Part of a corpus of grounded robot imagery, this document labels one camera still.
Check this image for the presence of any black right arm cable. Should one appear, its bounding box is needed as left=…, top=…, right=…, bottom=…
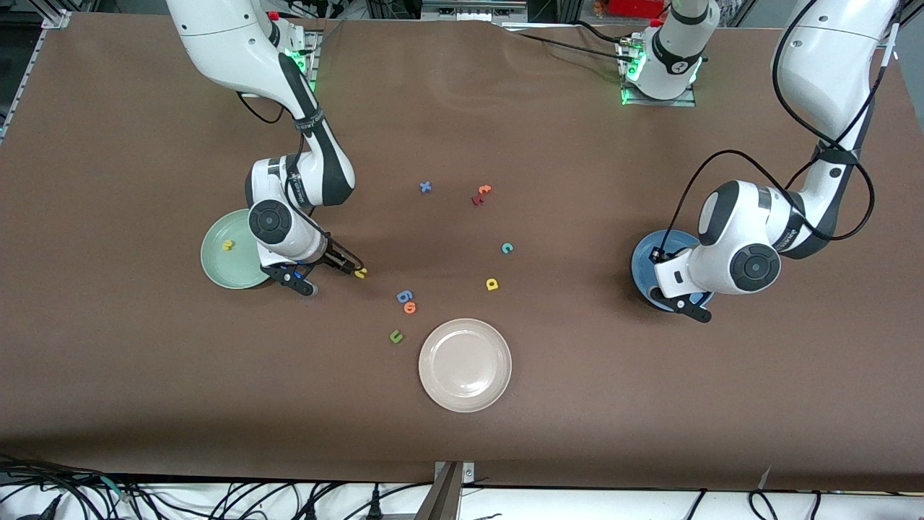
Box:
left=235, top=90, right=336, bottom=243

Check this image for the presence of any red box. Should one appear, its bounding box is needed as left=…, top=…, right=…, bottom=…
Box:
left=610, top=0, right=665, bottom=19

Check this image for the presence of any thin black base cable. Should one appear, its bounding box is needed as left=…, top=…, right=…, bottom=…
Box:
left=516, top=20, right=636, bottom=62

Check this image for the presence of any short aluminium frame profile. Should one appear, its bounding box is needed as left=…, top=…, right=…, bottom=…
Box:
left=877, top=18, right=903, bottom=62

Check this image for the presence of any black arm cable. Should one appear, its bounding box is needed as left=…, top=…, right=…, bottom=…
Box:
left=653, top=0, right=878, bottom=257
left=235, top=90, right=336, bottom=243

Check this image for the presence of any blue round plate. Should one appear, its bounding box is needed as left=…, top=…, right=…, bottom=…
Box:
left=631, top=230, right=717, bottom=313

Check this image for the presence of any brown table cover sheet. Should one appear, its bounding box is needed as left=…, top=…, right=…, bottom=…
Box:
left=0, top=11, right=924, bottom=493

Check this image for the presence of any grey metal box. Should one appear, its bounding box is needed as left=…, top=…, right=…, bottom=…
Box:
left=422, top=0, right=528, bottom=21

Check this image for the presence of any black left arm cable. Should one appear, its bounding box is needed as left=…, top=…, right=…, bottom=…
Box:
left=653, top=0, right=878, bottom=257

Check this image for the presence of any light green round plate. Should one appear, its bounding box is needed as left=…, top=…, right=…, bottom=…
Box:
left=200, top=209, right=275, bottom=290

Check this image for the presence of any beige round plate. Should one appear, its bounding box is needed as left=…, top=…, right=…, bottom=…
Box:
left=418, top=318, right=513, bottom=413

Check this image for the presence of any grey metal bracket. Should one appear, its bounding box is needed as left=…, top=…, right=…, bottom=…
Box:
left=415, top=461, right=477, bottom=520

